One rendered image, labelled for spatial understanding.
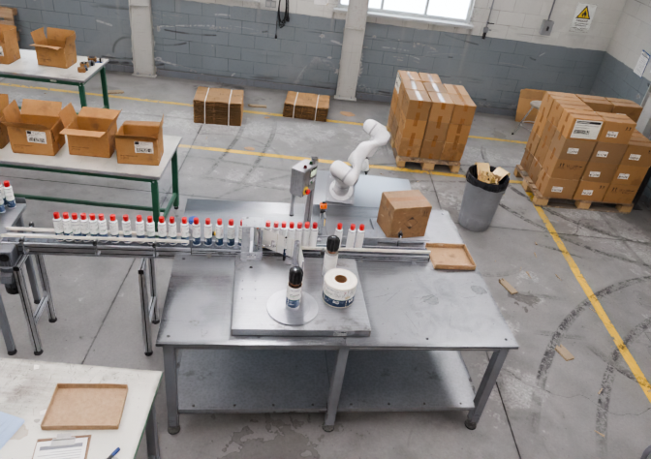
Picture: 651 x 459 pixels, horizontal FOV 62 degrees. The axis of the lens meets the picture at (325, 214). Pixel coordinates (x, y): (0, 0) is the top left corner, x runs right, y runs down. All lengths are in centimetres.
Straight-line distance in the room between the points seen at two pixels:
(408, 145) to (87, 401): 498
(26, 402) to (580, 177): 587
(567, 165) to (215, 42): 537
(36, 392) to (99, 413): 34
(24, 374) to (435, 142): 522
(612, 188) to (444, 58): 334
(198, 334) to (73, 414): 72
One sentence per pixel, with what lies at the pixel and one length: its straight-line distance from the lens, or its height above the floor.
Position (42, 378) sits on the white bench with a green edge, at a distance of 314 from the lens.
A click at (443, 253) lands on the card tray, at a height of 83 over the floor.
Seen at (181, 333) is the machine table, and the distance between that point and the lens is 317.
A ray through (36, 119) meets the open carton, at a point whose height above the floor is 98.
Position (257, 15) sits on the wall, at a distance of 866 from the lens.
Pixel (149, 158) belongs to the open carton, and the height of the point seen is 85.
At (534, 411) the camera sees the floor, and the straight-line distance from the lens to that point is 438.
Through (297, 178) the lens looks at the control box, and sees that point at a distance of 343.
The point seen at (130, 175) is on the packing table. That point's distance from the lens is 476.
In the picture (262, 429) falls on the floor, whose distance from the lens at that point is 378.
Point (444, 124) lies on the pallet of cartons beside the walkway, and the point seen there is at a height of 62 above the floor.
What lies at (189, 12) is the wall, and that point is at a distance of 884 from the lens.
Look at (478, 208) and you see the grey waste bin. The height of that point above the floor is 29.
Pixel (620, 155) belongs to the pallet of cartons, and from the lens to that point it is 693.
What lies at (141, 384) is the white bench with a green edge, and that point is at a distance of 300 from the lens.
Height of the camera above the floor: 309
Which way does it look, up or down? 33 degrees down
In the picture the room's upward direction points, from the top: 8 degrees clockwise
